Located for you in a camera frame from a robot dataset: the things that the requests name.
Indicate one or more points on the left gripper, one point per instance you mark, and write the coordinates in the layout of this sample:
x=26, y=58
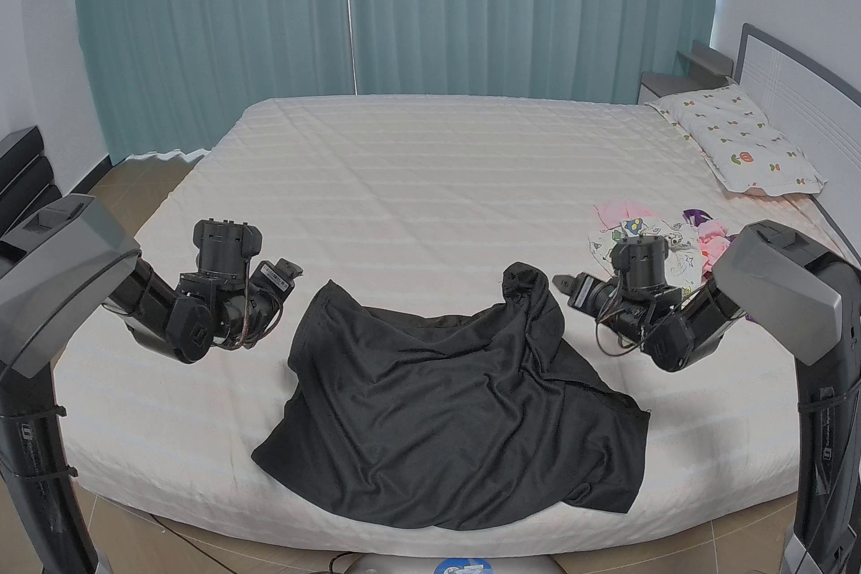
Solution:
x=270, y=289

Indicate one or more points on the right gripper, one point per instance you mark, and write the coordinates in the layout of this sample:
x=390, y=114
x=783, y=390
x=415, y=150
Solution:
x=595, y=295

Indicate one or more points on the black garment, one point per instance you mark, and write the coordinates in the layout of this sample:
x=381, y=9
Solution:
x=437, y=410

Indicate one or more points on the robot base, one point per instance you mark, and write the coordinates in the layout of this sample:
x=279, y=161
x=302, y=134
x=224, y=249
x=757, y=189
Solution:
x=403, y=566

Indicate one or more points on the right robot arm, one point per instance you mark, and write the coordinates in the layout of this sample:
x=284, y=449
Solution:
x=773, y=289

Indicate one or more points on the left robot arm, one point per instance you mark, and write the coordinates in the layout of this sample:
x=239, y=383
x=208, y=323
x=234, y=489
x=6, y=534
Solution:
x=60, y=262

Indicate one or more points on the pile of clothes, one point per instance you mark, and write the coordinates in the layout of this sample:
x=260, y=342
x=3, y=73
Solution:
x=679, y=262

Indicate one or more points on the bed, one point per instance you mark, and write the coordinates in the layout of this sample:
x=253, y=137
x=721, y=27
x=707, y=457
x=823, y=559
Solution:
x=417, y=188

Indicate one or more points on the white printed pillow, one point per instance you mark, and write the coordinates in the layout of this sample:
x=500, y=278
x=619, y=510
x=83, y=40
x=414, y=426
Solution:
x=740, y=141

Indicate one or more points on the grey bedside table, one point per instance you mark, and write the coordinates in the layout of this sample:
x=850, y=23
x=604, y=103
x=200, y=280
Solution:
x=672, y=83

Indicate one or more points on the black chest of drawers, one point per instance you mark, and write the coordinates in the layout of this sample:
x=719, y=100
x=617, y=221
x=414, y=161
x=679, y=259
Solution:
x=23, y=174

